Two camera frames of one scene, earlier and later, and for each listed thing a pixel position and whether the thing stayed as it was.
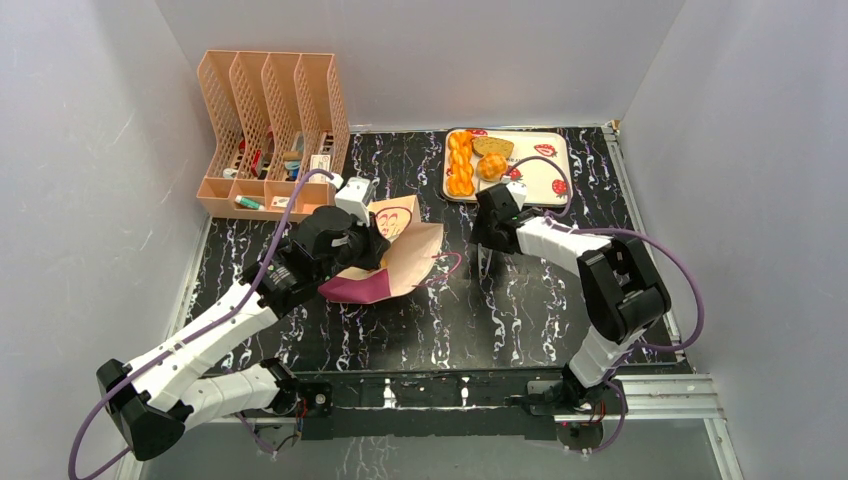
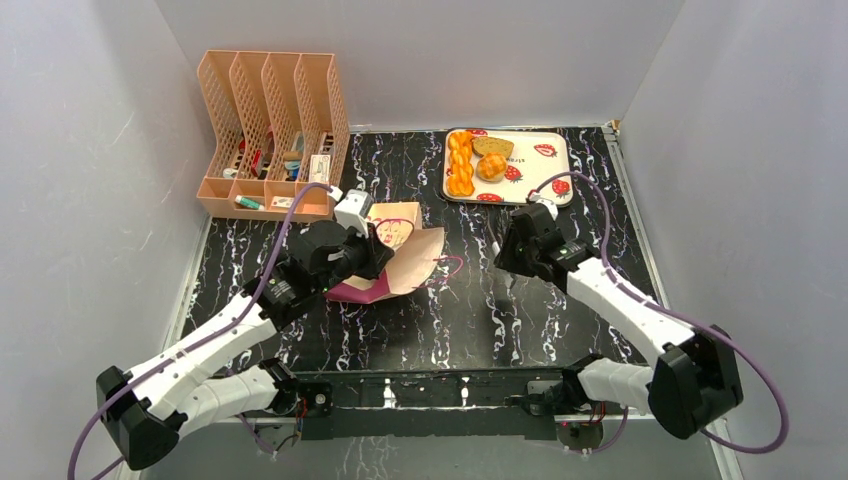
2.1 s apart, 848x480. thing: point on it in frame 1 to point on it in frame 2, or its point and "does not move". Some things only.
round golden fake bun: x=491 y=167 does not move
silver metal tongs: x=484 y=256 to x=505 y=276
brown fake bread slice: x=483 y=145 does not move
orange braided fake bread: x=461 y=180 does not move
